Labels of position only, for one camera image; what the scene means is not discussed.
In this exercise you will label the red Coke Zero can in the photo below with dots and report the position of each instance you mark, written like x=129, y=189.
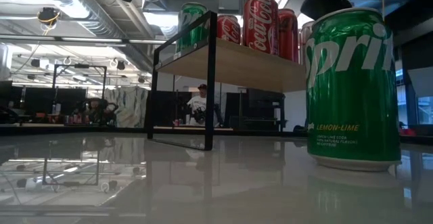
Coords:
x=287, y=34

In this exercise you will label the green Sprite can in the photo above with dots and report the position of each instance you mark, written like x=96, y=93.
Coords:
x=352, y=99
x=189, y=24

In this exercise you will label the red Coca-Cola Star Wars can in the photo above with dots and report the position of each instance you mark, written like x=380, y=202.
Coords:
x=228, y=27
x=260, y=24

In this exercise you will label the grey ceiling unit box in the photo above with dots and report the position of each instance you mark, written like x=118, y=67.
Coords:
x=231, y=0

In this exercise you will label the black ceiling-hung device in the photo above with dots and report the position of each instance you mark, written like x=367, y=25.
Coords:
x=47, y=16

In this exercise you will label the white green patterned panel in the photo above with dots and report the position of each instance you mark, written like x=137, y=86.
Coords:
x=130, y=105

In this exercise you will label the person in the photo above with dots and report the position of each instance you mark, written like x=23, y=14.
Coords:
x=198, y=104

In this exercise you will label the black storage cabinet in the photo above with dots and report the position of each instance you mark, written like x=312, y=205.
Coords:
x=250, y=110

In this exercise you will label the red box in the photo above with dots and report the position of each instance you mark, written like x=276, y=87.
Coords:
x=407, y=132

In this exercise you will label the large silver spiral duct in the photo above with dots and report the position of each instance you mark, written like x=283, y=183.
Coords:
x=98, y=21

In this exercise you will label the black frame rig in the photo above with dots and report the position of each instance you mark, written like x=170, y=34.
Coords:
x=81, y=66

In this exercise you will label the wooden shelf with black frame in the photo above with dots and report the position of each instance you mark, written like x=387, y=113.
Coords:
x=236, y=68

